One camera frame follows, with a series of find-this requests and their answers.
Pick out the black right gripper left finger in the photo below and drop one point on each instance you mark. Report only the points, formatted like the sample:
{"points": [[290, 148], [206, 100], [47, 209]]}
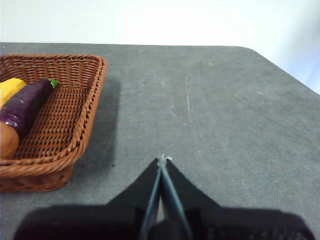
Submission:
{"points": [[100, 220]]}

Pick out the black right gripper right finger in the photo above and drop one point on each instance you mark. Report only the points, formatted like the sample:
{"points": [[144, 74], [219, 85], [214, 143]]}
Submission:
{"points": [[225, 222]]}

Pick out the brown wicker basket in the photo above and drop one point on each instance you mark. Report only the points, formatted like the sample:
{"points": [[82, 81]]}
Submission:
{"points": [[65, 117]]}

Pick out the brown potato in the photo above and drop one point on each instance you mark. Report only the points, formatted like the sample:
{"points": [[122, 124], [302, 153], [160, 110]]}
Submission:
{"points": [[7, 142]]}

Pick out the purple eggplant with green stem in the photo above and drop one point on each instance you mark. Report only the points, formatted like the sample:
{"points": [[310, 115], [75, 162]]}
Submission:
{"points": [[25, 105]]}

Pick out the yellow corn cob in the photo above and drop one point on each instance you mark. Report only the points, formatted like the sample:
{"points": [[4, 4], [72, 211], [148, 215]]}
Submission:
{"points": [[10, 90]]}

